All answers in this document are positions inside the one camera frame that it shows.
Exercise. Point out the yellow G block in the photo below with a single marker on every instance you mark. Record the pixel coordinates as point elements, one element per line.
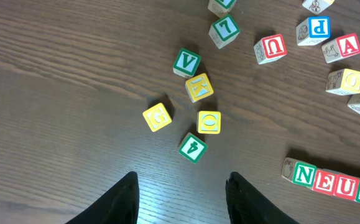
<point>157,117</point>

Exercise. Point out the green N block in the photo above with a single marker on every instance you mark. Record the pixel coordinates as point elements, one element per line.
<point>299,172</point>

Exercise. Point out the green J block left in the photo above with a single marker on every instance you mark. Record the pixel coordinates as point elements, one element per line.
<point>221,7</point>

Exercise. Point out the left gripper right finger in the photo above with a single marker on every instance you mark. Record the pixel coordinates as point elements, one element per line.
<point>246,205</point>

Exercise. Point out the red u block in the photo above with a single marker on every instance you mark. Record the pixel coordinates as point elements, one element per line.
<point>346,187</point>
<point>270,49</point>

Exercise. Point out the yellow O block left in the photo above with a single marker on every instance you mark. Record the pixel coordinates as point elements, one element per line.
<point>209,122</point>

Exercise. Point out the yellow K block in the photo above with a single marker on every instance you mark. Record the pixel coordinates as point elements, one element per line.
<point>199,87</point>

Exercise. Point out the yellow block beside Z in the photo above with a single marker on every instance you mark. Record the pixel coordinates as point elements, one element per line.
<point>317,6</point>

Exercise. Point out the green 7 block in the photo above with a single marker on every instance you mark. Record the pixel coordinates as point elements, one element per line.
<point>224,31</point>

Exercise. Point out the yellow o block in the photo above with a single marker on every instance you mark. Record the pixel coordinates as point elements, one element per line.
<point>343,82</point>
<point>209,122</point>

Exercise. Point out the green 4 block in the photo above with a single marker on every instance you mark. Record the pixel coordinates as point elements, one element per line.
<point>192,148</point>

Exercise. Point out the red A block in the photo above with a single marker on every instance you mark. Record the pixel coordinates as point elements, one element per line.
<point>341,48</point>

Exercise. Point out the red E block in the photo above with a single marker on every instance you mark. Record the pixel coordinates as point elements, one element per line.
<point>325,182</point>

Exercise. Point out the yellow O block centre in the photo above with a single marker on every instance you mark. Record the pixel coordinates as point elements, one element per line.
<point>343,82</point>

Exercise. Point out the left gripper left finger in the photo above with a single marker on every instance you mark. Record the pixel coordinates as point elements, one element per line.
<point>120,204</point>

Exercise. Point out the green V block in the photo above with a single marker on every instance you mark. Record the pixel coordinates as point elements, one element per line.
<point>186,63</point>

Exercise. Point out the blue P block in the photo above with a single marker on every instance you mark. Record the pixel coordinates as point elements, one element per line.
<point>313,30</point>

